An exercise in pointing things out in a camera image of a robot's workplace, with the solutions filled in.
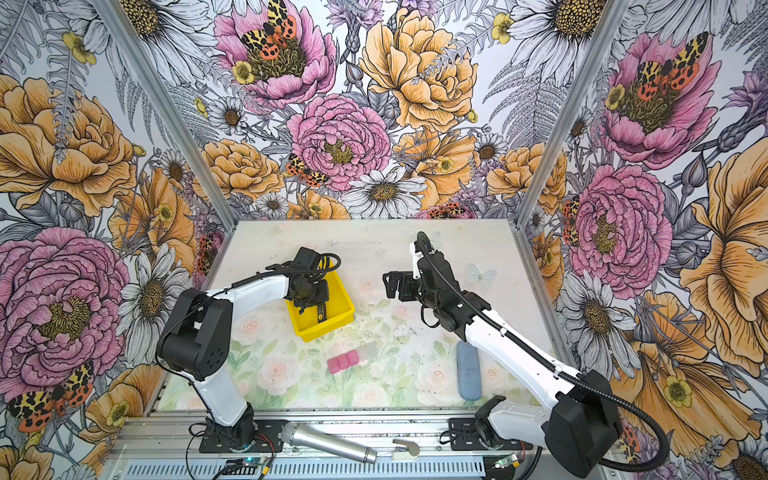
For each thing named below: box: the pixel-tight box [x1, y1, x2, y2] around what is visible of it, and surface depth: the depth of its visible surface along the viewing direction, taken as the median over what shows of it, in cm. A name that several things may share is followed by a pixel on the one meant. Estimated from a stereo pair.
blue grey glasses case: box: [456, 340, 481, 401], surface depth 83 cm
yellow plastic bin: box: [286, 269, 355, 342], surface depth 91 cm
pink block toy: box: [327, 349, 359, 375], surface depth 87 cm
